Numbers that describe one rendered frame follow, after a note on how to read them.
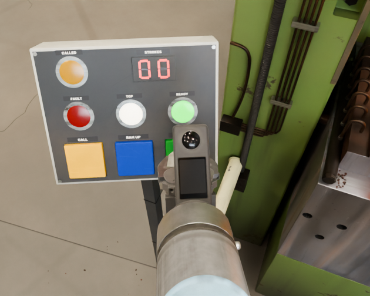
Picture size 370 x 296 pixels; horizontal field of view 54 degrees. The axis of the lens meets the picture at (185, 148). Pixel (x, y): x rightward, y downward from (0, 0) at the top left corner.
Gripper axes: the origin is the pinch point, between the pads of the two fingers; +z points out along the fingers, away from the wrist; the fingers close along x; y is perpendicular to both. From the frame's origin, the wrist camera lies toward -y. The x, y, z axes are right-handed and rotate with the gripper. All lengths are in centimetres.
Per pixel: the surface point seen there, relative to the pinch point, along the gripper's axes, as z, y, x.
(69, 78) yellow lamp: 10.7, -10.2, -20.4
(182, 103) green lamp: 10.7, -4.5, 0.2
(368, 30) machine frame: 51, -11, 57
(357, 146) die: 13.9, 8.0, 38.2
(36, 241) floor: 83, 81, -67
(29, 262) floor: 75, 86, -68
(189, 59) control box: 11.0, -12.7, 1.9
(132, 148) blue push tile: 10.3, 4.1, -10.1
